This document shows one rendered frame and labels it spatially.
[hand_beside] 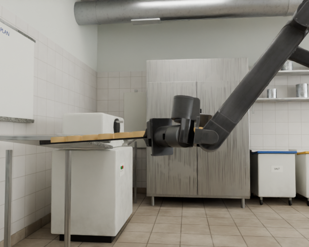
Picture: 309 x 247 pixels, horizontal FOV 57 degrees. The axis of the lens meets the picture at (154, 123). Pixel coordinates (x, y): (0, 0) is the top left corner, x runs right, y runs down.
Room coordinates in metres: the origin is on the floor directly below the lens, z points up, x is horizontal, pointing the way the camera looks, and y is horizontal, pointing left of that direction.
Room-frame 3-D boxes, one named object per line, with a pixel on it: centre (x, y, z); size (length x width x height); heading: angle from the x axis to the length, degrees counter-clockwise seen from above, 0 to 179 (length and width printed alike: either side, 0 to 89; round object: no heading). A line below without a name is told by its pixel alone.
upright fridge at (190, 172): (4.29, -0.62, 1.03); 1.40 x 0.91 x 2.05; 84
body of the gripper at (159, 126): (0.76, -0.03, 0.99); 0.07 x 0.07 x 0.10; 31
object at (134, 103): (4.87, 0.32, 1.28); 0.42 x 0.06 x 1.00; 84
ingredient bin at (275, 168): (4.30, -1.73, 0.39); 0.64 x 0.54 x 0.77; 176
